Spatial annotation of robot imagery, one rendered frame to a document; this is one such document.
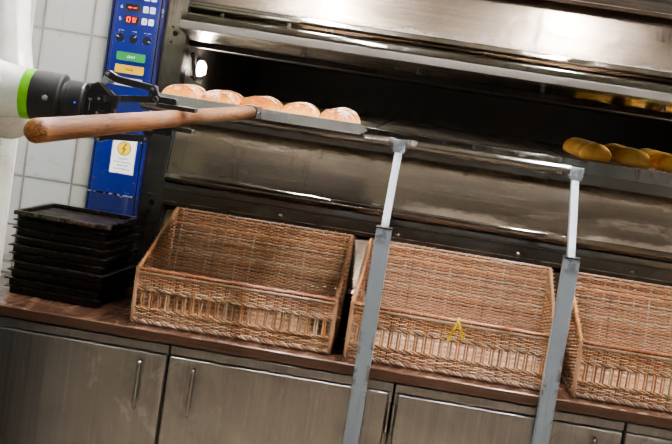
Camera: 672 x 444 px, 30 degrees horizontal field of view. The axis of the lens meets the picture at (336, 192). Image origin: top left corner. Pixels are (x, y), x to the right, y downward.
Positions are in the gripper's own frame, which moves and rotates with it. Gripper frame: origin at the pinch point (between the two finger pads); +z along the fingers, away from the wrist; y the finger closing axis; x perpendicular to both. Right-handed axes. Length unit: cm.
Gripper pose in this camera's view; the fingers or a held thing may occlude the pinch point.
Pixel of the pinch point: (176, 118)
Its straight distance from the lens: 227.1
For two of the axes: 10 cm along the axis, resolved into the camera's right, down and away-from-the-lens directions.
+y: -1.6, 9.8, 0.9
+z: 9.8, 1.7, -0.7
